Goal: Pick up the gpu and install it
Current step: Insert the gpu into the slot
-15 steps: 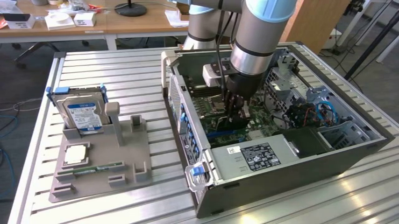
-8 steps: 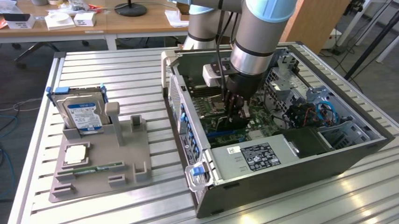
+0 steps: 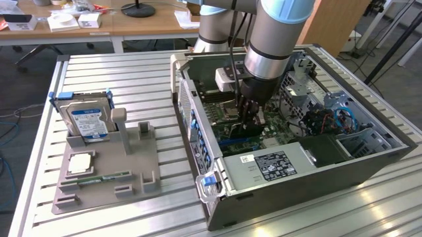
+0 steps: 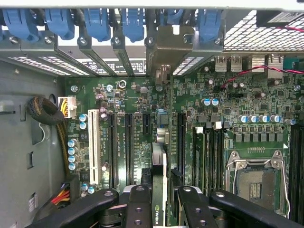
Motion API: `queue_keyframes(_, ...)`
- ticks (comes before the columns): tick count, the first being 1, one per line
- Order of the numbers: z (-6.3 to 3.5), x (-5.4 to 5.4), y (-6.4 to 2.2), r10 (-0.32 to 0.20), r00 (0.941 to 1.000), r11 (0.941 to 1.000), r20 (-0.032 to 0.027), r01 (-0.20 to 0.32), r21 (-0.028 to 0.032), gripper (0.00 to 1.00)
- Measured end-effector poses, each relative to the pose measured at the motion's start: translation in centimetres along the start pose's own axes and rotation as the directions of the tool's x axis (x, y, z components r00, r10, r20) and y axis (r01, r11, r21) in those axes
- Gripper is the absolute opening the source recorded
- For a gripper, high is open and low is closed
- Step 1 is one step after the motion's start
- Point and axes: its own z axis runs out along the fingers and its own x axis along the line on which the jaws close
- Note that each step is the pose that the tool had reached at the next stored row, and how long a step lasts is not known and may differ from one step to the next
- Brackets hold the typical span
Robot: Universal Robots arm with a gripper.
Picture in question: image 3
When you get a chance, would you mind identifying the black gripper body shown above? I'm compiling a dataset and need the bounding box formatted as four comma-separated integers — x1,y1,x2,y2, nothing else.
239,77,278,103

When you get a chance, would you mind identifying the graphics card with metal bracket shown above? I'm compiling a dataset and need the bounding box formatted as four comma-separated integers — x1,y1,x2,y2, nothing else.
227,122,266,140

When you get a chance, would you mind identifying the CPU socket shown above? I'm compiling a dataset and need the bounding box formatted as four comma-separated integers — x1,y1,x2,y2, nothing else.
220,100,241,119

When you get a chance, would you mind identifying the green motherboard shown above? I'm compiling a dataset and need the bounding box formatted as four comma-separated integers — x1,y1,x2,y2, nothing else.
199,86,299,157

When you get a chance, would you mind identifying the installed RAM stick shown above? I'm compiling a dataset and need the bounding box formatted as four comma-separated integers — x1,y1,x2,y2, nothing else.
213,120,239,132

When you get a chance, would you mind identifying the perforated metal disk bay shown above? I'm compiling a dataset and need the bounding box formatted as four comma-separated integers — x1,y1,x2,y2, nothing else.
278,71,327,124

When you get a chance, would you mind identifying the blue expansion slot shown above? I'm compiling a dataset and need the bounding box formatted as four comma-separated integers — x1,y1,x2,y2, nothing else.
217,137,253,148

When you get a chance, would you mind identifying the grey power supply unit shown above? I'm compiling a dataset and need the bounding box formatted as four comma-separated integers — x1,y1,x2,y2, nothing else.
220,142,318,193

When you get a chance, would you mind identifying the blue case latch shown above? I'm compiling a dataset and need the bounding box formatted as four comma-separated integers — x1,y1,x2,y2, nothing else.
200,174,217,190

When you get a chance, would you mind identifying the white floor box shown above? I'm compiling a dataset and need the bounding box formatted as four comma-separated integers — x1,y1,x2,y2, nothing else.
339,29,363,54

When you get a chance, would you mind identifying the stack of white papers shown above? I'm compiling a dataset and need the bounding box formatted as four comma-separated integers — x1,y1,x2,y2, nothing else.
173,11,201,30

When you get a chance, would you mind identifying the open dark PC case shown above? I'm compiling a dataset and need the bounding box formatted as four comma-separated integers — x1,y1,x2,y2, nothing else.
169,44,419,232

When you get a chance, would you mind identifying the small metal disk bay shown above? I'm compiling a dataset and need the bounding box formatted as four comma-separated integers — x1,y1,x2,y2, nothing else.
335,127,394,158

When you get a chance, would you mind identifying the brown cardboard box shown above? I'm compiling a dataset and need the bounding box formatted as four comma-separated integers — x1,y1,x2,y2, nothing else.
185,0,203,16

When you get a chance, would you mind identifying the wooden cabinet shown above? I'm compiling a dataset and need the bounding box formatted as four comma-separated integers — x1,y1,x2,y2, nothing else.
295,0,371,57

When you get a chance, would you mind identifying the white desk leg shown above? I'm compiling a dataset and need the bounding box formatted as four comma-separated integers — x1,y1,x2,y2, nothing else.
355,0,396,49

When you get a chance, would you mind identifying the black tripod stand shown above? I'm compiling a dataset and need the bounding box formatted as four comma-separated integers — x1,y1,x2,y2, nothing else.
362,9,422,86

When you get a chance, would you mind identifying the grey plastic parts rack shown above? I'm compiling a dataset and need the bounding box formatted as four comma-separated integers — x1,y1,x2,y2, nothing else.
51,107,161,215

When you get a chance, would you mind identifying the hard disk in blue caddy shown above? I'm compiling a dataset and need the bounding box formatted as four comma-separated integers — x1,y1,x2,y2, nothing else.
48,88,115,144

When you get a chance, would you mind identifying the black round lamp base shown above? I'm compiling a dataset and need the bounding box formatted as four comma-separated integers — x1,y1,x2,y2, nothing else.
120,0,156,18

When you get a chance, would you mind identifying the green RAM stick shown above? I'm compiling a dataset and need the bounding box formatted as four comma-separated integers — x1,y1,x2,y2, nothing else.
75,172,131,186

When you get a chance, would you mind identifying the silver CPU chip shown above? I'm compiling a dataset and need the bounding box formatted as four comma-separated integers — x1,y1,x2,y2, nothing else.
65,153,96,175

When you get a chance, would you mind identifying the white labelled box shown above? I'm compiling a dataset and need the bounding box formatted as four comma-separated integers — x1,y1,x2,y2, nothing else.
5,19,37,32
77,12,103,28

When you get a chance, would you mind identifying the black office chair base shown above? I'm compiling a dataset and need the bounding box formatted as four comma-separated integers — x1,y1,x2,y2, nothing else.
12,43,96,74

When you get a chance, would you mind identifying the long wooden desk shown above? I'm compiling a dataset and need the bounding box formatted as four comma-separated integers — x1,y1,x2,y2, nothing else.
0,0,294,54

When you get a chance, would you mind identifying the black flat device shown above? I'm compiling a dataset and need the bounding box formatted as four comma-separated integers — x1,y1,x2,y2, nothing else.
1,14,33,23

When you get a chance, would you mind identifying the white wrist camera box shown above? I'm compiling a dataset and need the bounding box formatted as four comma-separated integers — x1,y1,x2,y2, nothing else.
213,65,247,93

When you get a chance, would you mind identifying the black camera cable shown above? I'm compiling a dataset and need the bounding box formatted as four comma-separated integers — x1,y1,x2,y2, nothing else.
228,11,255,99

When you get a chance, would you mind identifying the red wire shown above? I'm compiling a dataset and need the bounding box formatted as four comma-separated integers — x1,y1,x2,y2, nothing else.
320,112,334,135

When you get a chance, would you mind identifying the black plastic air duct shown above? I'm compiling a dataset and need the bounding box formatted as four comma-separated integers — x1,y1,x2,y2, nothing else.
290,134,354,169

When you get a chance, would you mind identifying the blue wire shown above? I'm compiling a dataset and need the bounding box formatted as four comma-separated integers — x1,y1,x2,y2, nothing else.
332,106,360,134

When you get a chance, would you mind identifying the white box with ring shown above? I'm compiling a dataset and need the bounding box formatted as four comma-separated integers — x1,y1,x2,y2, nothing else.
47,13,81,33

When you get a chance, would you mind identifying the white floor cable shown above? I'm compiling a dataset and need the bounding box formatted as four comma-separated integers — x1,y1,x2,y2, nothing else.
0,102,45,118

